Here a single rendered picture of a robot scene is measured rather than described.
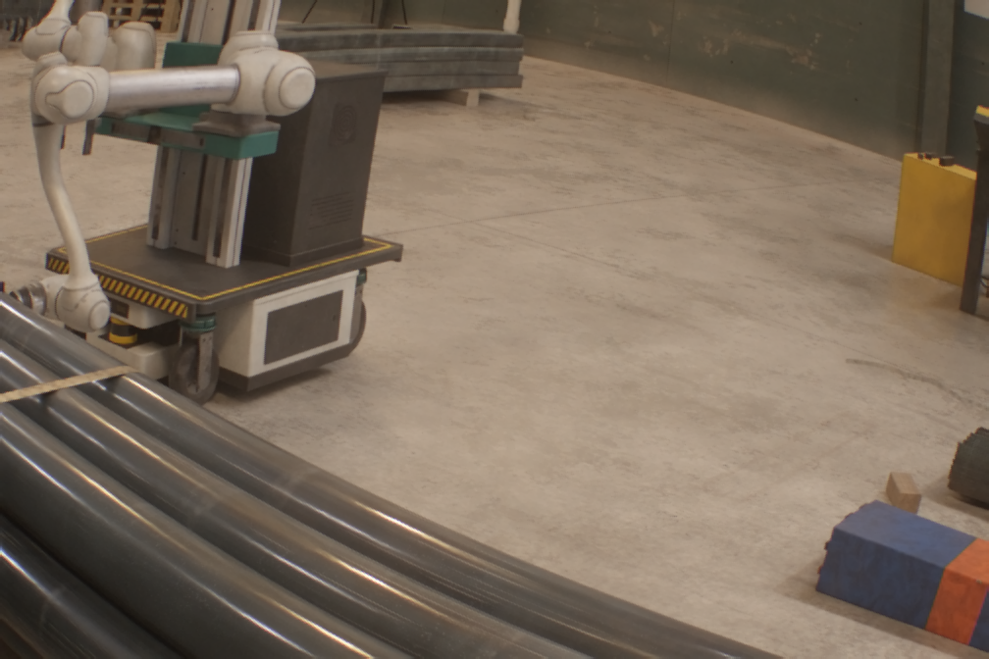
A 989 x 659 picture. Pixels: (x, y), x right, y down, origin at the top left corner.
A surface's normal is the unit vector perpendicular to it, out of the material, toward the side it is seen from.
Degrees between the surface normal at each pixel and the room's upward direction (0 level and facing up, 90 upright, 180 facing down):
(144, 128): 90
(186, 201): 90
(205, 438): 34
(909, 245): 90
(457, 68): 90
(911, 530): 0
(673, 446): 0
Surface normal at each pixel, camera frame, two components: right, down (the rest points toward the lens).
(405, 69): 0.72, 0.29
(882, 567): -0.64, 0.15
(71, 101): 0.50, 0.30
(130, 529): -0.24, -0.70
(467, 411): 0.13, -0.95
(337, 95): 0.85, 0.26
